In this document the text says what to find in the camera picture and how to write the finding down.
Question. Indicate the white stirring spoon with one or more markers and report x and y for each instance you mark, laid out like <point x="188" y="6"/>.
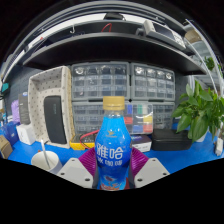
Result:
<point x="44" y="151"/>

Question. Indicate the dark grey flat package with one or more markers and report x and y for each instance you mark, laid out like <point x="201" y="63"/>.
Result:
<point x="24" y="108"/>

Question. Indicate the blue plastic pack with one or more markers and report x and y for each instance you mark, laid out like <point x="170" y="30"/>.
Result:
<point x="10" y="133"/>

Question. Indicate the flat black case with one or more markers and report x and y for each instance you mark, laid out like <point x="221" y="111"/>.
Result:
<point x="170" y="140"/>

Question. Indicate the white ribbed cup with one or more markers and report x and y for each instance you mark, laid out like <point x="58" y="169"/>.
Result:
<point x="55" y="160"/>

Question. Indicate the green potted plant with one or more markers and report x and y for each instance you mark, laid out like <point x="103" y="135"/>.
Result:
<point x="196" y="113"/>

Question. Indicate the grey small-parts drawer cabinet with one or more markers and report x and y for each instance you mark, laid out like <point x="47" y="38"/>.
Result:
<point x="165" y="115"/>
<point x="100" y="81"/>
<point x="86" y="116"/>
<point x="153" y="83"/>

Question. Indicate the white carton box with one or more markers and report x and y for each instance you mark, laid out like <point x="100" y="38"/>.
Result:
<point x="26" y="134"/>

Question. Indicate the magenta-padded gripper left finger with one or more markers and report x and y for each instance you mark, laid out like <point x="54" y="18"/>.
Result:
<point x="75" y="170"/>

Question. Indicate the clear box of coloured parts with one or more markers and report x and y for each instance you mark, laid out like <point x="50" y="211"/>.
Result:
<point x="140" y="118"/>

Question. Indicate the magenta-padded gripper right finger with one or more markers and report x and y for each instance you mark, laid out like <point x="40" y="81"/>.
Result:
<point x="151" y="170"/>

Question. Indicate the blue drink bottle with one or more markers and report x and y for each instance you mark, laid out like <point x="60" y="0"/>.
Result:
<point x="113" y="150"/>

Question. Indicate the white power adapter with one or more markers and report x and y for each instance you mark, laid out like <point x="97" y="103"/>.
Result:
<point x="219" y="146"/>

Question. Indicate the black shelf unit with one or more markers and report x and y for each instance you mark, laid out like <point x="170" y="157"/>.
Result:
<point x="106" y="46"/>

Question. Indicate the yellow multimeter with leads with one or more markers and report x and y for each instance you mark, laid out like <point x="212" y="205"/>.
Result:
<point x="77" y="143"/>

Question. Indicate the cream perforated tray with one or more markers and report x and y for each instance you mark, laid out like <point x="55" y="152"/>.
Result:
<point x="36" y="83"/>

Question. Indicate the small black and white box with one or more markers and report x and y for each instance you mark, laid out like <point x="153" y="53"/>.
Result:
<point x="141" y="144"/>

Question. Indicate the brown cardboard box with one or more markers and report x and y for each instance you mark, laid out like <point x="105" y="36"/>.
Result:
<point x="5" y="146"/>

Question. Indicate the black zip pouch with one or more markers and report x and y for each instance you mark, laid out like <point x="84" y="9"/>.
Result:
<point x="55" y="120"/>

